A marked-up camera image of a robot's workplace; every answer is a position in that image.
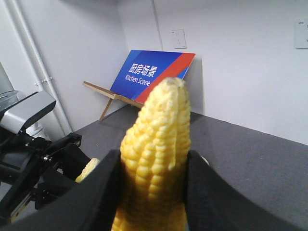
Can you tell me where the silver head camera unit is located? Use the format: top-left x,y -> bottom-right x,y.
0,90 -> 56,134

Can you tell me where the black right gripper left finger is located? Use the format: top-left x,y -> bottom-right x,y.
1,150 -> 121,231

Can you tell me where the yellow corn cob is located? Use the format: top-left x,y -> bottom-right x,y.
75,158 -> 100,183
112,77 -> 191,231

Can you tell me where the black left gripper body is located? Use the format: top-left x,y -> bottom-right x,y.
0,132 -> 90,217

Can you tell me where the white wall pipe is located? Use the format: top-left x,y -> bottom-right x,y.
1,0 -> 72,136

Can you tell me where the white wall socket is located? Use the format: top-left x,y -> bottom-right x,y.
171,29 -> 187,49

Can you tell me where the blue red kitchen scene sign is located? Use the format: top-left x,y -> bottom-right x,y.
111,50 -> 195,103

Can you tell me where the wooden dish rack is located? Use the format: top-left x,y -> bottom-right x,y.
83,81 -> 143,121

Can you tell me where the white wall switch panel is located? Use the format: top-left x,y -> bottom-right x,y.
294,18 -> 308,49

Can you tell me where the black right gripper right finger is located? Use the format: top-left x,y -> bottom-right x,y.
185,150 -> 301,231

